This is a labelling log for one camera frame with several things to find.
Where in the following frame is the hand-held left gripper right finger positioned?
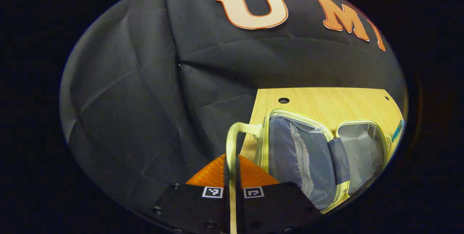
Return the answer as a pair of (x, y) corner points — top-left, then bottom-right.
(236, 154), (323, 234)

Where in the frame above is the black backdrop cloth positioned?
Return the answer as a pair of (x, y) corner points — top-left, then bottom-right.
(60, 0), (408, 200)

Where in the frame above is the cream yellow suitcase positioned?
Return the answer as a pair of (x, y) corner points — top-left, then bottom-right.
(226, 108), (393, 234)

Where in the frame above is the blue skincare bottle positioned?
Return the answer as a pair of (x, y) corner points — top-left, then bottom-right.
(391, 119), (405, 143)

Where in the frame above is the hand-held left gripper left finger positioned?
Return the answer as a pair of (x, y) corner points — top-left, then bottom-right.
(152, 154), (232, 234)

